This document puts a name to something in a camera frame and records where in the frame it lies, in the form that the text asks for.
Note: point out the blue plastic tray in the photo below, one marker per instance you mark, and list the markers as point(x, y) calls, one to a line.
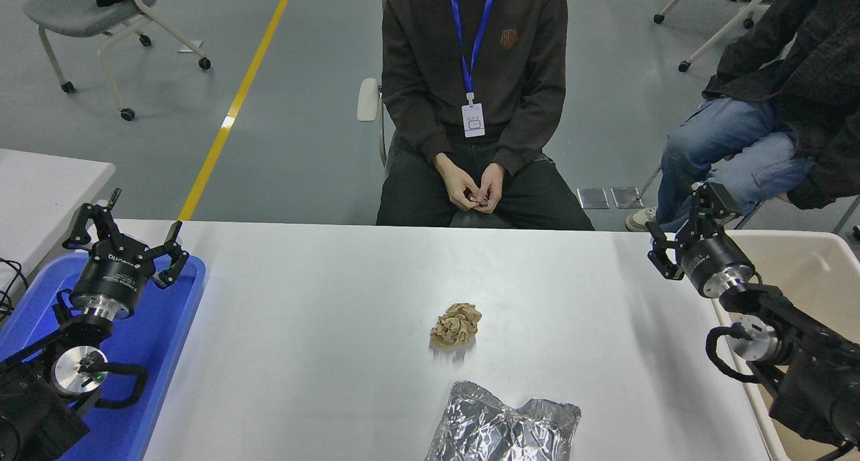
point(154, 340)

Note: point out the white side table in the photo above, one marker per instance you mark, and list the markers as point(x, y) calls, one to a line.
point(40, 192)

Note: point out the metal floor socket plate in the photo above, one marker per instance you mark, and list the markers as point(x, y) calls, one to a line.
point(594, 198)
point(627, 197)

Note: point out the grey office chair white armrests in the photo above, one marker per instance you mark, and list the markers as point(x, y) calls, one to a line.
point(367, 99)

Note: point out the white paper scrap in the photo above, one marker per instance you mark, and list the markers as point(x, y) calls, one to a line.
point(193, 45)

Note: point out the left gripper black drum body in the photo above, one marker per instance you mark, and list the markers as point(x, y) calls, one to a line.
point(114, 273)

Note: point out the person's left hand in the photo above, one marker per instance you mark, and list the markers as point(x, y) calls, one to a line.
point(494, 189)

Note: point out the person's right hand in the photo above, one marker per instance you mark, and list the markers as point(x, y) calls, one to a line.
point(458, 185)

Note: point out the person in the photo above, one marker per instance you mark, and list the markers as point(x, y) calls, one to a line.
point(437, 58)
point(725, 145)

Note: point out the crumpled tan paper ball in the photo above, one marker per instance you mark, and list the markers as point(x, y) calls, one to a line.
point(457, 325)

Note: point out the large pale beige bin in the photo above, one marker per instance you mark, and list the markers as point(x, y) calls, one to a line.
point(813, 279)

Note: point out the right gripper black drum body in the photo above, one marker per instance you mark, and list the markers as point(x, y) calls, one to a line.
point(715, 258)

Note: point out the silver foil tray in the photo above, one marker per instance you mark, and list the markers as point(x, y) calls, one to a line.
point(497, 427)

